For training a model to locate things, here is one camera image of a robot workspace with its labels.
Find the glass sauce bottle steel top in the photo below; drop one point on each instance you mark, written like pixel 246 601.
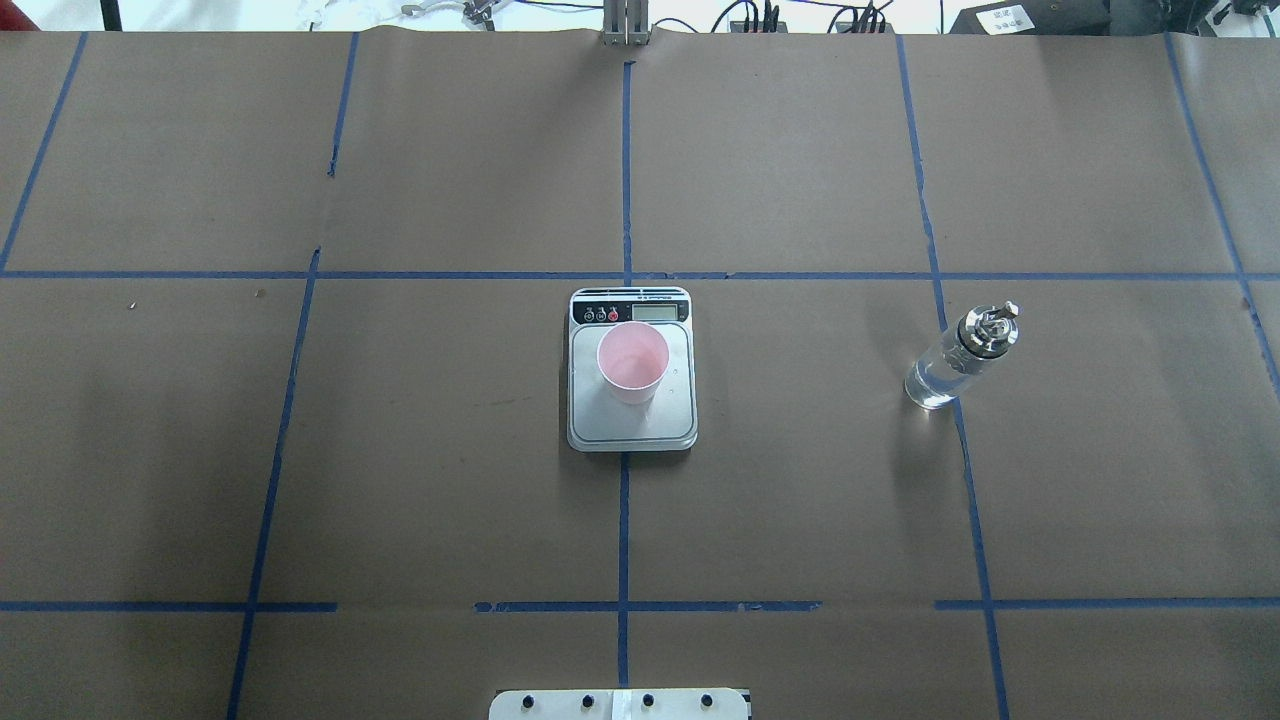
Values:
pixel 979 340

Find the digital kitchen scale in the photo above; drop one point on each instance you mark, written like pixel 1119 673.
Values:
pixel 596 421

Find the aluminium frame post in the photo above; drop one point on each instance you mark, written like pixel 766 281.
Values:
pixel 626 23

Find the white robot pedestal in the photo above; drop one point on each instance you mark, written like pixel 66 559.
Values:
pixel 623 703

